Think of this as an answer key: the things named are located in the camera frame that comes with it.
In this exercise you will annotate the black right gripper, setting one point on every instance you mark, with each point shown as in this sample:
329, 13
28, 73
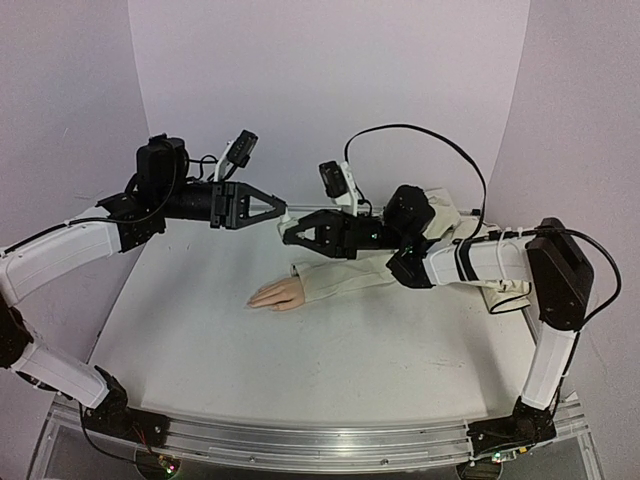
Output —
338, 234

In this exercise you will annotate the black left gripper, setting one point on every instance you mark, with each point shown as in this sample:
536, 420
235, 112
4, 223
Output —
226, 206

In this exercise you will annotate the clear nail polish bottle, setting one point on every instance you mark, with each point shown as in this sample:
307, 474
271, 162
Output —
286, 222

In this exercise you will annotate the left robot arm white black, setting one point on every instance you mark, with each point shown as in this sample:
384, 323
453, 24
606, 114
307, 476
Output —
160, 189

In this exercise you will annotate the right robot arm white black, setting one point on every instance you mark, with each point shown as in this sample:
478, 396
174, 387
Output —
421, 241

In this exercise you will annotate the beige sleeve cloth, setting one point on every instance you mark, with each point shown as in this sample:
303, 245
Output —
321, 281

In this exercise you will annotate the mannequin hand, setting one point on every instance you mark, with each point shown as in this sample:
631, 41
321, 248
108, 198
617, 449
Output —
283, 295

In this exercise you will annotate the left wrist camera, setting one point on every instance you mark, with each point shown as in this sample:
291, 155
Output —
236, 155

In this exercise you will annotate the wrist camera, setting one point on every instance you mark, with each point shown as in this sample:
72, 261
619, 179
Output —
236, 155
341, 188

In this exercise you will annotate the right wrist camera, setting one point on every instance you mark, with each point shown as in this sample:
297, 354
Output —
341, 188

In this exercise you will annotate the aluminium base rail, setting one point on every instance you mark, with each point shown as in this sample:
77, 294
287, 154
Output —
182, 447

